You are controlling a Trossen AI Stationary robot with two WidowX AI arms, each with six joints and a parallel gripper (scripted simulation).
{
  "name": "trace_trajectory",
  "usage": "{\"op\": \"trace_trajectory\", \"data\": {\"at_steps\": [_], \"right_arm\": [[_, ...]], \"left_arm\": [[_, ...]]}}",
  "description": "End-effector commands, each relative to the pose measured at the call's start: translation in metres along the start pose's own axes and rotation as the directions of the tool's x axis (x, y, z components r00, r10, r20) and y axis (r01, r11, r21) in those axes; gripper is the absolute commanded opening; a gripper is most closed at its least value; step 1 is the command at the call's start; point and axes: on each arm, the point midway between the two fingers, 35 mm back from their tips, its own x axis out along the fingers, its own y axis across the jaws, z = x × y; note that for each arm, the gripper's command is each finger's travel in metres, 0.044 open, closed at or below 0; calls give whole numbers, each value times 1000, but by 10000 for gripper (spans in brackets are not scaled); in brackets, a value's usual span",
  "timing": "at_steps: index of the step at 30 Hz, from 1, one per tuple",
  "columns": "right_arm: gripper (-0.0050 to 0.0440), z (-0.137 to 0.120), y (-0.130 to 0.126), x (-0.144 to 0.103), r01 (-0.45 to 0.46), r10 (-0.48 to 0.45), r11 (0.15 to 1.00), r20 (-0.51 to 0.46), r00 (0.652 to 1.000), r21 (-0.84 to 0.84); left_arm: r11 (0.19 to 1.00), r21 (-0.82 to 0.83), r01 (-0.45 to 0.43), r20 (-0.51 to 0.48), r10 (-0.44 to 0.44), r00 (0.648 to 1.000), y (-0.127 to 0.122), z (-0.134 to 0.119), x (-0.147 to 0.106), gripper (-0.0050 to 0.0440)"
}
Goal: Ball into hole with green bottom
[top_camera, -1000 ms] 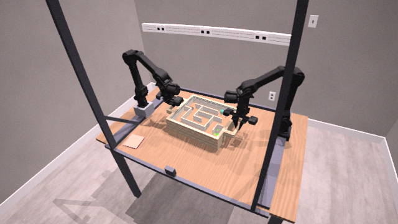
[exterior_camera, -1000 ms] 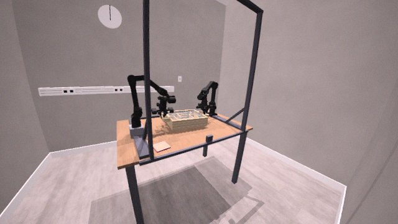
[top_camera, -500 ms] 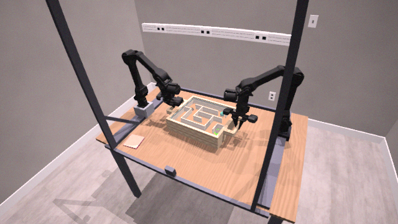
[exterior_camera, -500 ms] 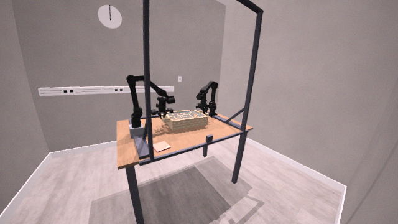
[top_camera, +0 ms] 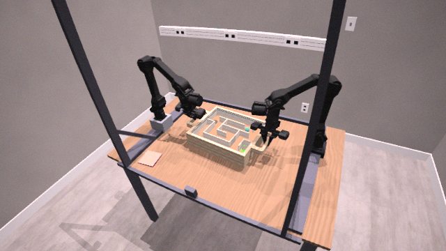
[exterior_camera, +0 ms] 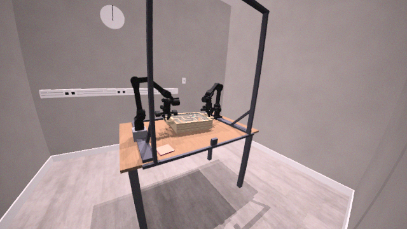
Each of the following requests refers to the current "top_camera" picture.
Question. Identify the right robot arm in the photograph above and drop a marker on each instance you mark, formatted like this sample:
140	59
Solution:
281	96

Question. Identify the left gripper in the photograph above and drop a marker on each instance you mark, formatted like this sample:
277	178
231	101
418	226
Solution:
191	111

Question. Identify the wooden maze board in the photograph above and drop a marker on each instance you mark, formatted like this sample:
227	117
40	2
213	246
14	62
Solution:
227	135

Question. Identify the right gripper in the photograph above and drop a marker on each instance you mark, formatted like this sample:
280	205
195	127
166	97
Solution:
270	126

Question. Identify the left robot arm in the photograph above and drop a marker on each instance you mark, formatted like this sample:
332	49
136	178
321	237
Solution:
180	85

